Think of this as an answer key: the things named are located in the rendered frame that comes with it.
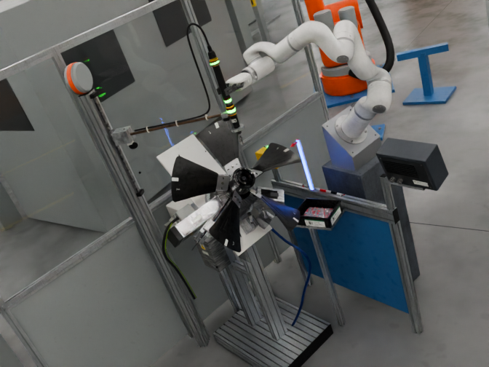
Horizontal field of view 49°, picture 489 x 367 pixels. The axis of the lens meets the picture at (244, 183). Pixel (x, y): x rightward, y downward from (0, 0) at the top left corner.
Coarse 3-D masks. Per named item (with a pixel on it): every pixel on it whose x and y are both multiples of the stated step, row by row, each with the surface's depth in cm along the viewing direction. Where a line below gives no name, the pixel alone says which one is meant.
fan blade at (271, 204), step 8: (264, 200) 270; (272, 200) 279; (272, 208) 268; (280, 208) 273; (288, 208) 280; (280, 216) 268; (288, 216) 272; (296, 216) 277; (288, 224) 267; (296, 224) 271
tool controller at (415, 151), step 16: (384, 144) 249; (400, 144) 244; (416, 144) 239; (432, 144) 234; (384, 160) 247; (400, 160) 239; (416, 160) 232; (432, 160) 232; (400, 176) 248; (416, 176) 240; (432, 176) 234
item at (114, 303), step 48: (288, 144) 391; (192, 240) 351; (288, 240) 409; (48, 288) 294; (96, 288) 312; (144, 288) 334; (192, 288) 358; (48, 336) 299; (96, 336) 318; (144, 336) 340
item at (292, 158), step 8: (272, 144) 295; (264, 152) 292; (272, 152) 290; (280, 152) 288; (288, 152) 288; (264, 160) 286; (272, 160) 283; (280, 160) 283; (288, 160) 283; (296, 160) 283; (256, 168) 281; (264, 168) 278; (272, 168) 278
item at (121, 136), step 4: (116, 128) 287; (120, 128) 285; (124, 128) 283; (128, 128) 282; (112, 132) 283; (116, 132) 282; (120, 132) 280; (124, 132) 279; (128, 132) 281; (132, 132) 285; (112, 136) 282; (116, 136) 282; (120, 136) 281; (124, 136) 280; (128, 136) 280; (132, 136) 284; (116, 140) 283; (120, 140) 282; (124, 140) 282; (128, 140) 281; (132, 140) 284; (116, 144) 284; (120, 144) 284
